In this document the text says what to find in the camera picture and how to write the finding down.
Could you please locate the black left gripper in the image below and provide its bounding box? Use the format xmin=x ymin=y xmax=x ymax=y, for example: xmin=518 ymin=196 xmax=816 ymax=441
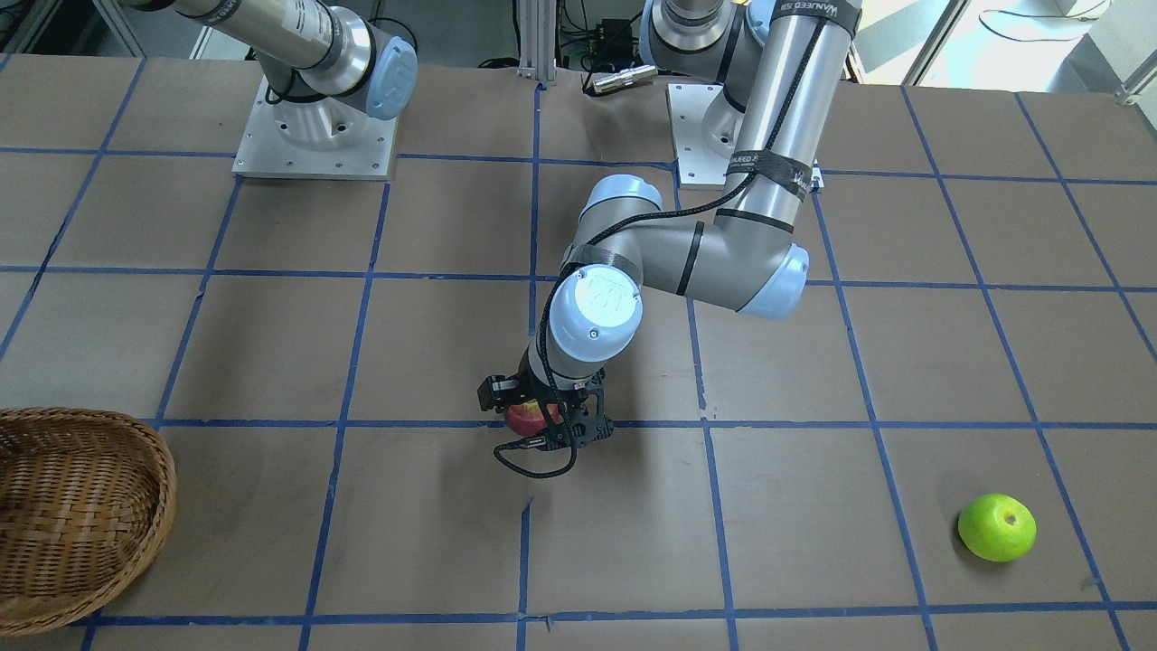
xmin=478 ymin=368 xmax=616 ymax=452

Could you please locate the red apple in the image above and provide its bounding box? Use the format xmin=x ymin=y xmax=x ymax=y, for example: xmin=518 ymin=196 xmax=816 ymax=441
xmin=503 ymin=401 xmax=547 ymax=439

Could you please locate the green apple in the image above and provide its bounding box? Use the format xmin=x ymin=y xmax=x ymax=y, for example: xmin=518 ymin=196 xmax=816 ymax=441
xmin=957 ymin=494 xmax=1038 ymax=563

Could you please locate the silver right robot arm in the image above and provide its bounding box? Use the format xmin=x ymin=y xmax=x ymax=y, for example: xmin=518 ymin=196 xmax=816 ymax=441
xmin=125 ymin=1 xmax=419 ymax=120

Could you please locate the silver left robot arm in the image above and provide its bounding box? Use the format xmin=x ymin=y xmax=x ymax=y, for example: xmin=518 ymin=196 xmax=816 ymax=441
xmin=478 ymin=1 xmax=862 ymax=458

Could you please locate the wicker basket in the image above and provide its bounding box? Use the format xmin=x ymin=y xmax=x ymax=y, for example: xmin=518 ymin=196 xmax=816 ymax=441
xmin=1 ymin=407 xmax=178 ymax=638

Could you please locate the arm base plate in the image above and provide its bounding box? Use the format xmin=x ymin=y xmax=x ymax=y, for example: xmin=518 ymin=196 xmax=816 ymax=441
xmin=666 ymin=83 xmax=744 ymax=190
xmin=233 ymin=79 xmax=397 ymax=182

